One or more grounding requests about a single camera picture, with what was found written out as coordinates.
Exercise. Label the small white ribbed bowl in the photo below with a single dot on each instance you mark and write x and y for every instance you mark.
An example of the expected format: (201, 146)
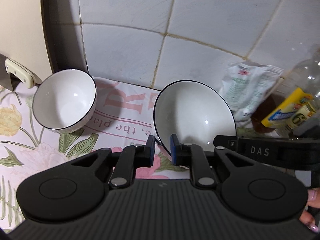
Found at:
(65, 101)

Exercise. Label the beige cutting board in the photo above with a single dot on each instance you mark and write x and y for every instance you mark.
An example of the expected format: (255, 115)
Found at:
(26, 35)

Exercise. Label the cleaver with cream handle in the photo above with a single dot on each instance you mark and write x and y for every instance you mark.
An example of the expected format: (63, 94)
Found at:
(11, 71)

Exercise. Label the clear white vinegar bottle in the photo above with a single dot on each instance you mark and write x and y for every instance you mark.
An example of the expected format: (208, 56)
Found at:
(306, 76)

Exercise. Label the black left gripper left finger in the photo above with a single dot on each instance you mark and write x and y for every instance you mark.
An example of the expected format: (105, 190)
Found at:
(131, 158)

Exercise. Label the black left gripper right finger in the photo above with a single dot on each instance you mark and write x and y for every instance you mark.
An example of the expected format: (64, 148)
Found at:
(193, 157)

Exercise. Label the white salt bag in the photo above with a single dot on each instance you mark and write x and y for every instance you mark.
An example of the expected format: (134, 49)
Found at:
(246, 85)

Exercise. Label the floral pink table cloth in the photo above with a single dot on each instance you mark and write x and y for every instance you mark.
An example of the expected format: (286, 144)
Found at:
(164, 206)

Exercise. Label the right hand with pink nails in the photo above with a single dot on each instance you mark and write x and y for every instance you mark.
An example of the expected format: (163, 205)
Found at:
(308, 215)

